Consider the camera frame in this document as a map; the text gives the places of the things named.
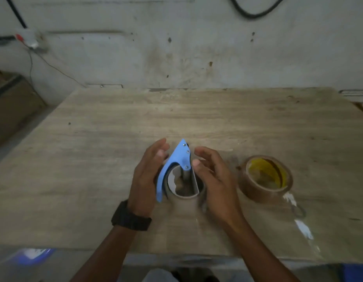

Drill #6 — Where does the person's right hand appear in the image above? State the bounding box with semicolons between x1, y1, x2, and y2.
192;146;244;230

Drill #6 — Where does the thin black wire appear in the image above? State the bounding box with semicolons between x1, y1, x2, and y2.
28;50;87;88

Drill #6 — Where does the brown tape roll yellow core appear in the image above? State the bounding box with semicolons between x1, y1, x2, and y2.
237;155;294;204

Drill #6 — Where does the black slanted wall cable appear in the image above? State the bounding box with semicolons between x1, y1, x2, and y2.
5;0;28;29

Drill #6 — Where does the blue container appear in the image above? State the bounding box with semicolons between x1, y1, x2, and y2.
341;263;363;282

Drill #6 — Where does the black wristwatch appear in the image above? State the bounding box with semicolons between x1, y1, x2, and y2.
111;200;152;232

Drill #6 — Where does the person's left forearm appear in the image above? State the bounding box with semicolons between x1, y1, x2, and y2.
70;224;138;282

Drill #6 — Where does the person's left hand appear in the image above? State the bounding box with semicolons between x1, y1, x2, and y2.
127;138;170;218

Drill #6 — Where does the person's right forearm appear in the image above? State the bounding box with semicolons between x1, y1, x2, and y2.
221;216;301;282

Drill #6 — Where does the blue tape dispenser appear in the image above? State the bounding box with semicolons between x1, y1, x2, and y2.
156;139;200;203

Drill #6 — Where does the brown tape roll white core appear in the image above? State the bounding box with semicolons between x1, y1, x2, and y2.
164;165;207;208

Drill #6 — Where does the blue and white object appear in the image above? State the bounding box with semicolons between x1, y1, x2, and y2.
11;247;56;266

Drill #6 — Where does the thick black looped cable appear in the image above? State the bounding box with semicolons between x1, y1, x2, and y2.
230;0;286;20

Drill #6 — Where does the loose clear tape strip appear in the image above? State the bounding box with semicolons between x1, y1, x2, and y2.
283;191;322;253

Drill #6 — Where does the brown cardboard box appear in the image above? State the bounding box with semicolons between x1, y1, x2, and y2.
0;67;49;151

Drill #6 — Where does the person's light clothing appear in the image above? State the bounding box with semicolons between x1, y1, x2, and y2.
141;267;221;282

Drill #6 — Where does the white wall socket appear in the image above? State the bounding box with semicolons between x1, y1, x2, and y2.
15;29;49;54

